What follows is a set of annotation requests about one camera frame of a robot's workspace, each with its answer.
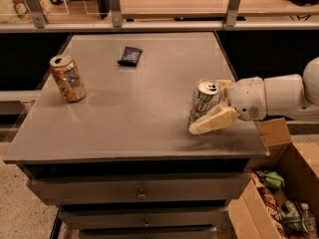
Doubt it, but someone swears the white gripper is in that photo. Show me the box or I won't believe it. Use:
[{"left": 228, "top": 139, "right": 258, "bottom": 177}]
[{"left": 188, "top": 77, "right": 267, "bottom": 134}]

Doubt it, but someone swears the round brass drawer knob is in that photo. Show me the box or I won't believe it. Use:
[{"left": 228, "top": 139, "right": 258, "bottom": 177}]
[{"left": 136, "top": 188, "right": 147, "bottom": 200}]

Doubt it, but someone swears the white green 7up can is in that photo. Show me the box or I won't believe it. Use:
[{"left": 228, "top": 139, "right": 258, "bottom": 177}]
[{"left": 188, "top": 79, "right": 222, "bottom": 124}]

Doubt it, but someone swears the grey drawer cabinet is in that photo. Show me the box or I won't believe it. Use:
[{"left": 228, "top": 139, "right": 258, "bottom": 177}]
[{"left": 5, "top": 32, "right": 266, "bottom": 239}]

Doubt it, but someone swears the grey metal bracket right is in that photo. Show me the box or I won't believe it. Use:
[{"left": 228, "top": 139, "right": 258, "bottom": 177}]
[{"left": 224, "top": 0, "right": 241, "bottom": 27}]

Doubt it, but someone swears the colourful snack package top left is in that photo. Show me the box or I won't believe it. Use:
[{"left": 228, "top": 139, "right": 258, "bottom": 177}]
[{"left": 0, "top": 0, "right": 32, "bottom": 23}]

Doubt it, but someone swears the brown chip bag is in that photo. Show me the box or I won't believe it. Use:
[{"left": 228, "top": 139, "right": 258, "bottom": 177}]
[{"left": 249, "top": 170, "right": 288, "bottom": 239}]

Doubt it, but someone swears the grey metal bracket middle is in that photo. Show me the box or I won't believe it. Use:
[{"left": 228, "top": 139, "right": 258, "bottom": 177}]
[{"left": 109, "top": 0, "right": 123, "bottom": 28}]

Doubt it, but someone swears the cardboard box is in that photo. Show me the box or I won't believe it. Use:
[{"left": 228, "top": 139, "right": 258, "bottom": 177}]
[{"left": 229, "top": 119, "right": 319, "bottom": 239}]

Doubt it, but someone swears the orange soda can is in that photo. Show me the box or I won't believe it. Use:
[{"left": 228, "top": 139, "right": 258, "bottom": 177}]
[{"left": 50, "top": 55, "right": 86, "bottom": 103}]

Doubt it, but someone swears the green snack bag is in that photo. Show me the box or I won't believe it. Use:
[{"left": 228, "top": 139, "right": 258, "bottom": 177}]
[{"left": 256, "top": 170, "right": 285, "bottom": 190}]

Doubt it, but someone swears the grey metal bracket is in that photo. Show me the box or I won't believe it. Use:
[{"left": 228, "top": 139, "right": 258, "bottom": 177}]
[
  {"left": 224, "top": 0, "right": 241, "bottom": 27},
  {"left": 26, "top": 0, "right": 47, "bottom": 29},
  {"left": 109, "top": 0, "right": 123, "bottom": 28}
]

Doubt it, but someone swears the clear plastic water bottle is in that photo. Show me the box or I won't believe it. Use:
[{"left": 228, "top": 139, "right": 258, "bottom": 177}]
[{"left": 300, "top": 203, "right": 318, "bottom": 239}]

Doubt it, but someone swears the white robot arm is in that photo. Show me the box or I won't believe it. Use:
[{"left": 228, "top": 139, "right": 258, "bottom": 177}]
[{"left": 188, "top": 58, "right": 319, "bottom": 134}]

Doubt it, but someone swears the dark blue snack wrapper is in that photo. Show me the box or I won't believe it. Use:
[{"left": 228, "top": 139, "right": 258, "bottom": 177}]
[{"left": 118, "top": 47, "right": 143, "bottom": 67}]

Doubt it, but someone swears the grey metal bracket left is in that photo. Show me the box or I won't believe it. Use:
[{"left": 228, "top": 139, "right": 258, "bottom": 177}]
[{"left": 26, "top": 0, "right": 47, "bottom": 29}]

